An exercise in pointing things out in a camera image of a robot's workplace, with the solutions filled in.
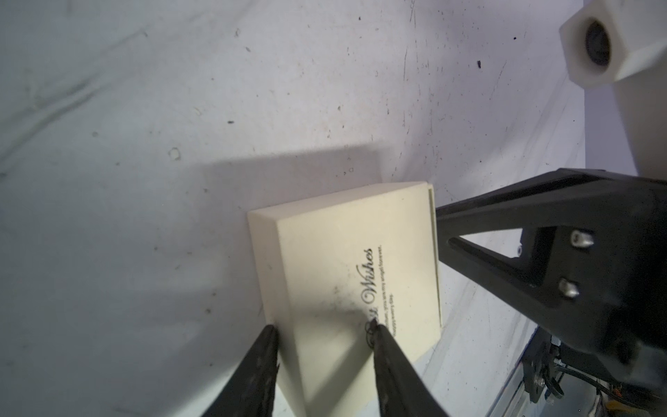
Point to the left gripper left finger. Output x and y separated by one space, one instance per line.
250 391

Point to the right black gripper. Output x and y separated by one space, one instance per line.
592 268

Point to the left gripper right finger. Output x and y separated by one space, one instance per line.
400 390

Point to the cream drawer jewelry box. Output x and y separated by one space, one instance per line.
327 266

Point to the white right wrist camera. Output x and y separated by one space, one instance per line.
608 41

